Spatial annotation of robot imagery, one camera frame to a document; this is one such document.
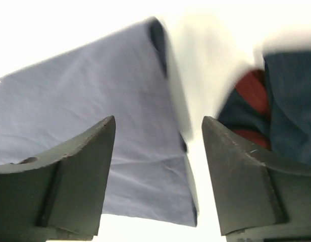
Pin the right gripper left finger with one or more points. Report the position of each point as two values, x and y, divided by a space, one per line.
58 194

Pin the navy jersey tank top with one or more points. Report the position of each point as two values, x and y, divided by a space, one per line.
272 107

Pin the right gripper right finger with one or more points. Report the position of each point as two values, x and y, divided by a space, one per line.
259 195

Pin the blue-grey tank top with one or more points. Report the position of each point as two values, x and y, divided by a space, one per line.
123 75

